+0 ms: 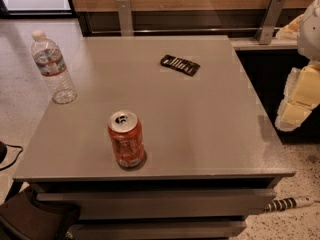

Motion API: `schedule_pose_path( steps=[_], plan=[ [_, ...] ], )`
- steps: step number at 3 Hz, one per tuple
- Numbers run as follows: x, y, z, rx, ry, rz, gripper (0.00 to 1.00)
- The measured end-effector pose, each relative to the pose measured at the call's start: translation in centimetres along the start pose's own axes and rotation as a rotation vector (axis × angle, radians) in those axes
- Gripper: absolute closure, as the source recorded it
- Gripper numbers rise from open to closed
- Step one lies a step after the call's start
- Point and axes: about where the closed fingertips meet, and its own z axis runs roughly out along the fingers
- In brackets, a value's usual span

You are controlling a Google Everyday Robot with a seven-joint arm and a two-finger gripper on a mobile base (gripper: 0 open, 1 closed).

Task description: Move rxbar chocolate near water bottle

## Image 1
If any metal bracket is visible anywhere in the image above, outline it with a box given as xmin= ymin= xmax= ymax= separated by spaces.
xmin=255 ymin=0 xmax=286 ymax=45
xmin=116 ymin=0 xmax=134 ymax=36

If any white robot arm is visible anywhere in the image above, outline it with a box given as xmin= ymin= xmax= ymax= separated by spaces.
xmin=275 ymin=0 xmax=320 ymax=132

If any dark chair seat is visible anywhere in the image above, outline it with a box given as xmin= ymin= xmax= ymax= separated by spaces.
xmin=0 ymin=187 xmax=80 ymax=240

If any right metal bracket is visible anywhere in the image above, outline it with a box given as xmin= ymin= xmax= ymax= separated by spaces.
xmin=255 ymin=0 xmax=286 ymax=45

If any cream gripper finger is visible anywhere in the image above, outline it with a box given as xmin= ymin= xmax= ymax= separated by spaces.
xmin=275 ymin=63 xmax=320 ymax=132
xmin=276 ymin=15 xmax=303 ymax=40

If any orange soda can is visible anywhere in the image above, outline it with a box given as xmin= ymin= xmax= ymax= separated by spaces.
xmin=108 ymin=110 xmax=145 ymax=169

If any black white striped handle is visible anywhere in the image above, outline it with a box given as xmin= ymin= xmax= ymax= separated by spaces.
xmin=264 ymin=196 xmax=315 ymax=212

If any grey drawer cabinet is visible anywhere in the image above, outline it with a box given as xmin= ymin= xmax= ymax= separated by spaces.
xmin=14 ymin=36 xmax=294 ymax=240

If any clear plastic water bottle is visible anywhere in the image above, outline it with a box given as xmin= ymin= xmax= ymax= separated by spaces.
xmin=31 ymin=30 xmax=77 ymax=104

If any left metal bracket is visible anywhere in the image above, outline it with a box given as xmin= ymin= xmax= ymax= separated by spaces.
xmin=116 ymin=0 xmax=134 ymax=36

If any black cable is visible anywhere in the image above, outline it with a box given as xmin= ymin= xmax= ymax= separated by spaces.
xmin=0 ymin=143 xmax=24 ymax=172

